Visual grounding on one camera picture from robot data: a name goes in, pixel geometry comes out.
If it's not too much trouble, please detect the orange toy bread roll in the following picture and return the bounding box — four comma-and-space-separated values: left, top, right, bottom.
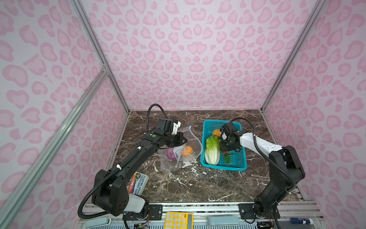
212, 129, 221, 138

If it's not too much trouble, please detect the clear zip top bag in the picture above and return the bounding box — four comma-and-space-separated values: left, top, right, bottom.
158, 126, 203, 172

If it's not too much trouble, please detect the blue white marker pen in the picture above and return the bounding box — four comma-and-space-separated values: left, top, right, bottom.
290, 218, 314, 225

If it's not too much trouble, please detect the green toy cabbage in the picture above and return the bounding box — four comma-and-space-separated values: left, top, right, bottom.
205, 135, 221, 165

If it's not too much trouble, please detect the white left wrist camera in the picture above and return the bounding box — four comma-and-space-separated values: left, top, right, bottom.
171, 120, 181, 135

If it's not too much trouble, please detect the colourful paperback book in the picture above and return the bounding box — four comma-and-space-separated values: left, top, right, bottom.
127, 172, 150, 196

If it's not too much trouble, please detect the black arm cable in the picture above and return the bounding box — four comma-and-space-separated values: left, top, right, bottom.
230, 117, 296, 189
146, 103, 170, 135

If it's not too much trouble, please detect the aluminium diagonal frame bar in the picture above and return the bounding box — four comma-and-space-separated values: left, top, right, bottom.
1, 69, 108, 228

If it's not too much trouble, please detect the yellow calculator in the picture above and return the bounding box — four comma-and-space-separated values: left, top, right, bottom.
164, 212, 193, 229

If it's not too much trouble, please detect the aluminium frame corner post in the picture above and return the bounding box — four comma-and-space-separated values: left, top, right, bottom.
70, 0, 130, 115
261, 0, 328, 114

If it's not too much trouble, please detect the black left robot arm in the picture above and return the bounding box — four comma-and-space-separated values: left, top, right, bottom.
78, 118, 187, 219

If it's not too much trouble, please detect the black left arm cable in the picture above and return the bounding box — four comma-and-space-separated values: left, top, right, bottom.
146, 103, 170, 135

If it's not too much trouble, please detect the toy carrot with leaves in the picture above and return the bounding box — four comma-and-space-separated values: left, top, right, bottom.
224, 151, 231, 164

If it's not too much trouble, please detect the aluminium frame corner post right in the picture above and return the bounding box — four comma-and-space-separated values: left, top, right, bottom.
261, 0, 328, 114

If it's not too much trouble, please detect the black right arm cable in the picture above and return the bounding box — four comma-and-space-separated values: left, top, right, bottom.
230, 117, 296, 189

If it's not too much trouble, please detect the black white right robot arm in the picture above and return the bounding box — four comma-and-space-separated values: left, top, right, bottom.
219, 128, 306, 218

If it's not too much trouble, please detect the grey flat case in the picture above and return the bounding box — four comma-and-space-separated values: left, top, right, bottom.
207, 216, 240, 226

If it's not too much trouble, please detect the teal plastic basket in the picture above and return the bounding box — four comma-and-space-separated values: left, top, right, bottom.
201, 119, 247, 171

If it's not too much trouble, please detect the orange toy pumpkin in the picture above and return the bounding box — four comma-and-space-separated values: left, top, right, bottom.
181, 146, 193, 157

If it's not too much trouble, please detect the aluminium frame corner post left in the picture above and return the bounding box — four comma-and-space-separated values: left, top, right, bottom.
70, 0, 130, 115

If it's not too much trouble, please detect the purple toy onion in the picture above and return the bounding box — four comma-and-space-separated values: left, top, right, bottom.
166, 148, 176, 160

